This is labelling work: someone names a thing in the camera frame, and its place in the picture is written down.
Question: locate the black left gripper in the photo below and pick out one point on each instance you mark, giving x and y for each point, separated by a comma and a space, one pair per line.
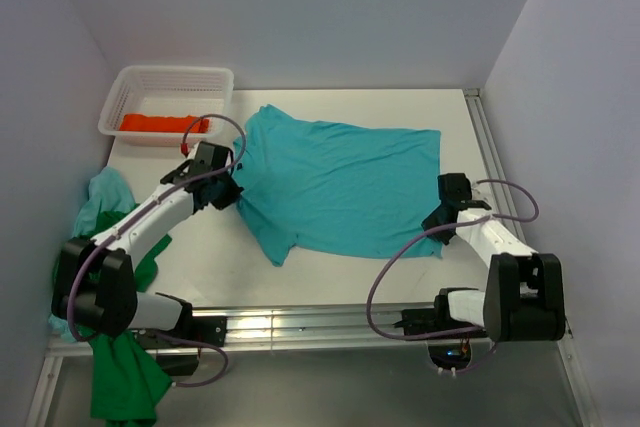
231, 196

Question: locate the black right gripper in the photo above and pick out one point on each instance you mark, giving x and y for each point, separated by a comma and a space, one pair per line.
439, 235

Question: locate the teal t-shirt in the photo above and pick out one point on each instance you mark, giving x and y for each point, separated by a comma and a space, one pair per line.
332, 187

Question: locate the white perforated plastic basket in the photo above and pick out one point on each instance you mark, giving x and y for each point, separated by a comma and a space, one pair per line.
166, 91

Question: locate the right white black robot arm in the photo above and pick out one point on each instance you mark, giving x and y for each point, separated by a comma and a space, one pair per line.
523, 299

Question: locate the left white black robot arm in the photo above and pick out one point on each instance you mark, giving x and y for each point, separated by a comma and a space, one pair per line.
95, 286

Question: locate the orange rolled t-shirt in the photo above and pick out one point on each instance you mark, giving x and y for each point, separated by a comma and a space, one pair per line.
164, 124

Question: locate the light aqua t-shirt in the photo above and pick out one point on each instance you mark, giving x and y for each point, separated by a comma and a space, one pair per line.
108, 198

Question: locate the green t-shirt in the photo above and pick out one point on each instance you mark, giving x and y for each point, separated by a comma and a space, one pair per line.
127, 383

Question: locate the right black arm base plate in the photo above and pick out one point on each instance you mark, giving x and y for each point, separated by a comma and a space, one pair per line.
420, 322

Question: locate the aluminium extrusion frame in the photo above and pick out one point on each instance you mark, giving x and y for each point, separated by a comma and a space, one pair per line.
302, 353

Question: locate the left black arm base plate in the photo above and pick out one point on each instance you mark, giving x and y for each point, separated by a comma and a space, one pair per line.
202, 333

